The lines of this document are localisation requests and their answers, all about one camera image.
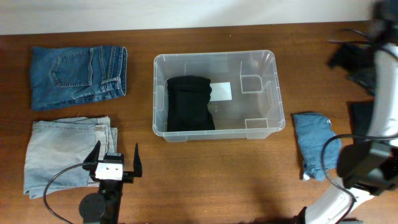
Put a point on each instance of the blue garment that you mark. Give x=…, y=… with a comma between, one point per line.
x=313, y=130

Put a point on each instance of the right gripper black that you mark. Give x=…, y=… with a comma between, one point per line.
x=336, y=61

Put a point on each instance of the light blue folded jeans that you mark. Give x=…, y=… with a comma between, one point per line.
x=58, y=144

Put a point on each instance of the white label in bin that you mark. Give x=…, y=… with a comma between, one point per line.
x=220, y=91

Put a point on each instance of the black garment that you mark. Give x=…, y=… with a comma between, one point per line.
x=188, y=98

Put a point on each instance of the dark navy garment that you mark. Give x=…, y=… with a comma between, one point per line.
x=361, y=115

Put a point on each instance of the dark blue folded jeans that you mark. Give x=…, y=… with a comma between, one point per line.
x=72, y=76

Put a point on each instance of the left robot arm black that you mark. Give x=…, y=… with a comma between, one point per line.
x=103, y=206

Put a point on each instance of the clear plastic storage bin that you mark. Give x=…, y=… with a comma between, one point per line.
x=256, y=108

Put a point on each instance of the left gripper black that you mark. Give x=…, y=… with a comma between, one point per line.
x=127, y=177

